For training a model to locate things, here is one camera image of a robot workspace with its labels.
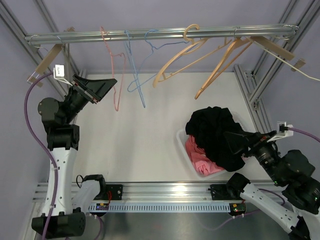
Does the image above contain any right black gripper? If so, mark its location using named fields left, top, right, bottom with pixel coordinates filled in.
left=223, top=129, right=285, bottom=185

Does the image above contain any black garment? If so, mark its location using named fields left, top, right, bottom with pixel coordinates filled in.
left=185, top=106, right=245, bottom=172

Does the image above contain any light pink t shirt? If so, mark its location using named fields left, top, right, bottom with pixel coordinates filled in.
left=191, top=157, right=225, bottom=176

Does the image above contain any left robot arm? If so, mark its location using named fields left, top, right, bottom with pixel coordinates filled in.
left=31, top=75, right=117, bottom=240

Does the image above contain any blue wire hanger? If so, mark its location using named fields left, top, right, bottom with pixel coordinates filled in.
left=124, top=29, right=146, bottom=109
left=127, top=29, right=188, bottom=93

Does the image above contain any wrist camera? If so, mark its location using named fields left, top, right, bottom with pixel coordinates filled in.
left=268, top=121, right=294, bottom=142
left=53, top=64, right=72, bottom=86

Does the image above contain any pink wire hanger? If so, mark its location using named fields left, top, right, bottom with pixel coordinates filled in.
left=99, top=26, right=127, bottom=112

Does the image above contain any pale flat wooden hanger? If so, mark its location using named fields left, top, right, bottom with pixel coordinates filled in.
left=246, top=36, right=320, bottom=82

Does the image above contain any white cable duct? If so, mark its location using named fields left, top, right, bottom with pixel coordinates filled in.
left=88, top=202, right=231, bottom=213

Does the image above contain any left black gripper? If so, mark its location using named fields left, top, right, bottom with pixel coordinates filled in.
left=63, top=75, right=117, bottom=124

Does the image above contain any dark pink t shirt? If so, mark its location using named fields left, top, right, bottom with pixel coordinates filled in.
left=185, top=135, right=211, bottom=164

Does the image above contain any front aluminium rail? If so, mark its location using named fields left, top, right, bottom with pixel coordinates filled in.
left=32, top=181, right=286, bottom=203

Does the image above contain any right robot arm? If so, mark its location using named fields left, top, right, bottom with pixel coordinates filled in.
left=223, top=130, right=320, bottom=240

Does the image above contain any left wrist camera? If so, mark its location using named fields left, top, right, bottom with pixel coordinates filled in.
left=53, top=64, right=72, bottom=86

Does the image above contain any left pale wooden hanger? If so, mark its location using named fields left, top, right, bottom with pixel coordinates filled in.
left=26, top=36, right=72, bottom=84

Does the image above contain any white plastic basket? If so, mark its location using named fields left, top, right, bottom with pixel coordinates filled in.
left=175, top=112, right=248, bottom=180

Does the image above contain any orange wooden hanger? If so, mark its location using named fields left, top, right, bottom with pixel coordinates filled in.
left=194, top=38, right=252, bottom=100

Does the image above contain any light wooden hanger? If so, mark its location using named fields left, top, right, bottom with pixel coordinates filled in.
left=152, top=23, right=233, bottom=88

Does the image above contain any aluminium hanging rail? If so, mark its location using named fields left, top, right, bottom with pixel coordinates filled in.
left=24, top=23, right=300, bottom=46

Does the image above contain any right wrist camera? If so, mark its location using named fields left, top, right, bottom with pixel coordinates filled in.
left=268, top=121, right=294, bottom=142

